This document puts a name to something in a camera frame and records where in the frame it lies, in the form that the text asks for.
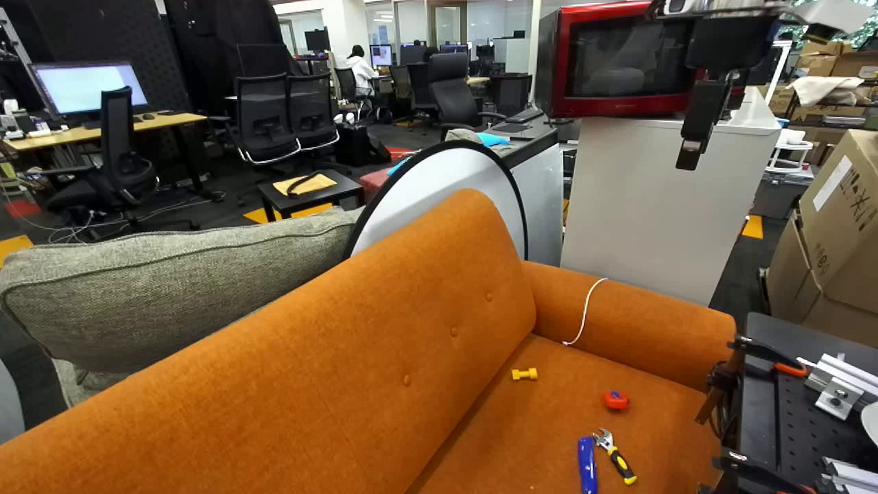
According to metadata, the blue flat object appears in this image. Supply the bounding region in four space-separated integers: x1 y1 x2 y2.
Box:
576 435 598 494

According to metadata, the large cardboard box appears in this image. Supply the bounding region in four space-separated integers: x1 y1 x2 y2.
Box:
765 128 878 346

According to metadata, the orange fabric sofa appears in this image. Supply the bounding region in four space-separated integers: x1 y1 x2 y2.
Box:
0 189 735 494

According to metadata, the black low table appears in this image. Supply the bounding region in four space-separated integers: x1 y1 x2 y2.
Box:
259 170 363 222

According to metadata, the small yellow dumbbell toy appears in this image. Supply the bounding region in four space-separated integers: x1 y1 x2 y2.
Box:
510 368 539 380

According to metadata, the white cabinet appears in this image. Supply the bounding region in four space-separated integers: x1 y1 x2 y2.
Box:
559 88 779 305

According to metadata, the seated person white shirt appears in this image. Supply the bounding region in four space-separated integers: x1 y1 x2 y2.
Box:
347 44 378 96

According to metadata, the black office chair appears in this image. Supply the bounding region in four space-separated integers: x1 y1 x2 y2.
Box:
233 71 301 166

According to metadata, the red round toy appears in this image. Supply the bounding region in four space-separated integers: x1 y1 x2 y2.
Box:
602 390 631 410

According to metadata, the red black microwave oven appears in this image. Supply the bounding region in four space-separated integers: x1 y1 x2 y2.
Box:
536 0 781 118

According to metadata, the grey cushion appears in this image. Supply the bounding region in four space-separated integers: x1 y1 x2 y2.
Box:
0 209 360 373

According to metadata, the wooden desk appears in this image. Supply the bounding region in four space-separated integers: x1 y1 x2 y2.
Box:
0 111 208 152

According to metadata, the black mounting plate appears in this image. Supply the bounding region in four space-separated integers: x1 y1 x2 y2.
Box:
706 313 878 494

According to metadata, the computer monitor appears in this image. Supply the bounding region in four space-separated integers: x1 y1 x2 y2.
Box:
32 60 148 118

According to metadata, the white cable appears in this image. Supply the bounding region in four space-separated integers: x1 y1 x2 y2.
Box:
559 275 609 351

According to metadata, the yellow black handled tool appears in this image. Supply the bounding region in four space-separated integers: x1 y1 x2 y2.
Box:
596 428 639 484

